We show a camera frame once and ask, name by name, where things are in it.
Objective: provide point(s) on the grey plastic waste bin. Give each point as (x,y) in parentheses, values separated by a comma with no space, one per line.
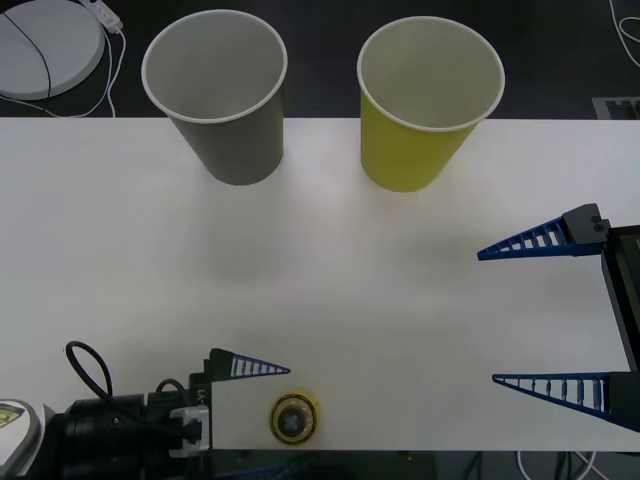
(225,145)

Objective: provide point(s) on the yellow bottle with black cap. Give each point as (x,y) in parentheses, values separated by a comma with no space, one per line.
(292,420)

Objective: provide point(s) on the grey floor box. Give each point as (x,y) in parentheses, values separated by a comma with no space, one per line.
(602,107)

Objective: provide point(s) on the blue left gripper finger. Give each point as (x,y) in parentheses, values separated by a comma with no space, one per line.
(240,364)
(295,465)

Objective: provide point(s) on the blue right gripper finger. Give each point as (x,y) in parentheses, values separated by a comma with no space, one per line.
(580,232)
(620,397)

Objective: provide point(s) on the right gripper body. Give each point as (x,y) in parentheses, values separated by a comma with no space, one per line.
(625,300)

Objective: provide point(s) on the white power strip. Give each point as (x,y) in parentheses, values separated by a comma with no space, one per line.
(106,15)

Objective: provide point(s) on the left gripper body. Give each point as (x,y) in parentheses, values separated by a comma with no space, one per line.
(199,387)

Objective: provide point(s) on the round pale grey disc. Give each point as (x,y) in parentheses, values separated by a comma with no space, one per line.
(65,50)

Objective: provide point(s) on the yellow-green plastic waste bin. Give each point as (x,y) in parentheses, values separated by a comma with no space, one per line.
(405,160)

